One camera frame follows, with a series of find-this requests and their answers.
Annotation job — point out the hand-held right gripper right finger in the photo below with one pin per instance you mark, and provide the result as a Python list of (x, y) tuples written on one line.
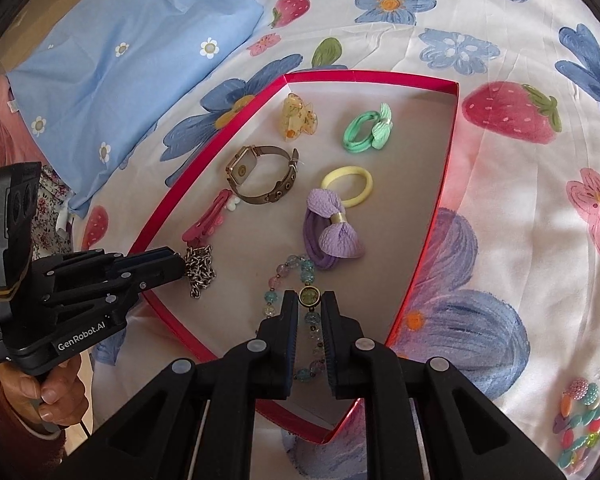
[(330, 345)]

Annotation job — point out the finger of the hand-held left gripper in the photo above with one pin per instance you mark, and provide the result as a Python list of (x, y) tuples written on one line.
[(130, 285), (130, 260)]

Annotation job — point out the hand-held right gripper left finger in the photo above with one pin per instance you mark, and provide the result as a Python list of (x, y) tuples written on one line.
[(290, 345)]

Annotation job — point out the pink hair clip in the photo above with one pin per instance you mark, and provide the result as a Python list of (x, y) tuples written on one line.
[(205, 222)]

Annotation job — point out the red shallow cardboard box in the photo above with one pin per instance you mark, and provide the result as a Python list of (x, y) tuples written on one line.
[(405, 160)]

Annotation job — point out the yellow translucent hair claw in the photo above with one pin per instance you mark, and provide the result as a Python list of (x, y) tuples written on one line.
[(300, 117)]

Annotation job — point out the person's left hand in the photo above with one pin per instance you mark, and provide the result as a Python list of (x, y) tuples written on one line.
[(55, 392)]

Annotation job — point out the small floral print clothing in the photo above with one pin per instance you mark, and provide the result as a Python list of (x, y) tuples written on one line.
[(50, 210)]

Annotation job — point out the pink clothing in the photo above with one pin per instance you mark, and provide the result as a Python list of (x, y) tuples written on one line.
[(5, 120)]

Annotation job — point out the light blue flowered pillow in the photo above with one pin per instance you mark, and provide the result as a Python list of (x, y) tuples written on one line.
[(130, 85)]

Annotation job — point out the floral strawberry print bedsheet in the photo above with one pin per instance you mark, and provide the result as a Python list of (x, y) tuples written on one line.
[(505, 260)]

